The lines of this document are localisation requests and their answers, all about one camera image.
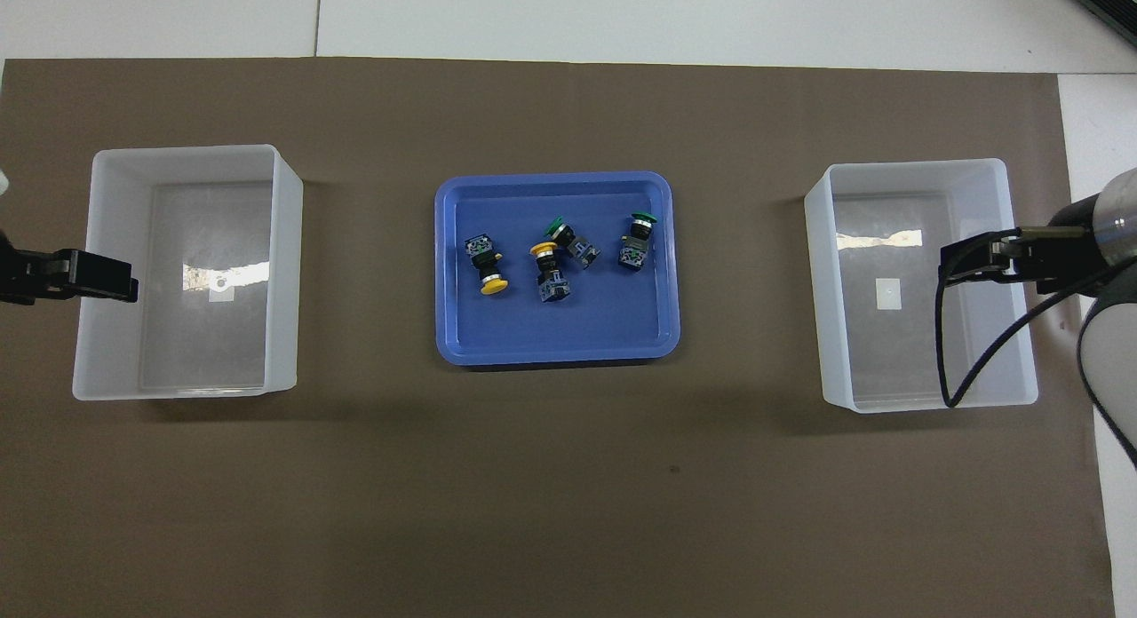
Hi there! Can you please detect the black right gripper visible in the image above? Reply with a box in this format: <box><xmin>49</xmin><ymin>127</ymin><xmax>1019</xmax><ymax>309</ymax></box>
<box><xmin>940</xmin><ymin>196</ymin><xmax>1102</xmax><ymax>297</ymax></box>

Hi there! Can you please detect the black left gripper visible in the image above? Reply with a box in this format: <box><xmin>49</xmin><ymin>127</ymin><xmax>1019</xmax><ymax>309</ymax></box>
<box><xmin>0</xmin><ymin>232</ymin><xmax>139</xmax><ymax>305</ymax></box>

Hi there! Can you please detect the green push button switch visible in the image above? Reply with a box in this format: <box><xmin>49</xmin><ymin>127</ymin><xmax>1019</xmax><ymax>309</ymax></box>
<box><xmin>544</xmin><ymin>215</ymin><xmax>601</xmax><ymax>270</ymax></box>
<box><xmin>618</xmin><ymin>211</ymin><xmax>658</xmax><ymax>273</ymax></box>

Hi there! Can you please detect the yellow push button switch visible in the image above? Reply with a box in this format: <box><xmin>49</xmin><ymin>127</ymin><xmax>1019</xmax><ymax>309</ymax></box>
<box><xmin>465</xmin><ymin>234</ymin><xmax>509</xmax><ymax>297</ymax></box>
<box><xmin>530</xmin><ymin>239</ymin><xmax>570</xmax><ymax>305</ymax></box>

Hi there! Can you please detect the translucent white plastic box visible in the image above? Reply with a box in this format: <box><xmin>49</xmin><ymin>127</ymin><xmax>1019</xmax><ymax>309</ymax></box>
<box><xmin>804</xmin><ymin>158</ymin><xmax>1039</xmax><ymax>414</ymax></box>
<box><xmin>72</xmin><ymin>144</ymin><xmax>304</xmax><ymax>401</ymax></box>

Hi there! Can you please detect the blue plastic tray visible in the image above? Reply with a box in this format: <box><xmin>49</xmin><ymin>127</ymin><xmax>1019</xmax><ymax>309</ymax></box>
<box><xmin>434</xmin><ymin>170</ymin><xmax>681</xmax><ymax>368</ymax></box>

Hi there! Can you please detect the brown table mat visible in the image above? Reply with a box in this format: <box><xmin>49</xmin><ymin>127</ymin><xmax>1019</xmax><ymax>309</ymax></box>
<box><xmin>0</xmin><ymin>57</ymin><xmax>1116</xmax><ymax>618</ymax></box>

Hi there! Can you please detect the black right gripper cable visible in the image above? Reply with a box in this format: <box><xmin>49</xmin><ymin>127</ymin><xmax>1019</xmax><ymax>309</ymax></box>
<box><xmin>936</xmin><ymin>232</ymin><xmax>1107</xmax><ymax>409</ymax></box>

